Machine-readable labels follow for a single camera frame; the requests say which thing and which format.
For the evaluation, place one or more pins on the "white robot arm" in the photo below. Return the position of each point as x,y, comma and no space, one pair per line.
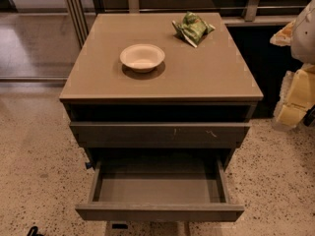
297,94

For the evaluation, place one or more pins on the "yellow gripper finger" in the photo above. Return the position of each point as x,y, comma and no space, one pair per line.
283,36

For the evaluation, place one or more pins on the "grey top drawer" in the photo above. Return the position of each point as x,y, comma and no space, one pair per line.
159,135

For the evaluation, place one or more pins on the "white paper bowl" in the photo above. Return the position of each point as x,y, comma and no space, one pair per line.
142,58

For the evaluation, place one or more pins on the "grey drawer cabinet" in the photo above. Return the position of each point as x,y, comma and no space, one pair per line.
207,84

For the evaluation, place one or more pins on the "metal railing frame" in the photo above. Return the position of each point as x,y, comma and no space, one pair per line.
247,19

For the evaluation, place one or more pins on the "grey drawer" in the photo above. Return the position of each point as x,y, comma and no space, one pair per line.
159,135
160,190

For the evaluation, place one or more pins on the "black object at right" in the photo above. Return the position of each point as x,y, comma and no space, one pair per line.
309,120

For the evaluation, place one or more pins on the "green chip bag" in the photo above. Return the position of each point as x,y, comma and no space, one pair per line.
192,28

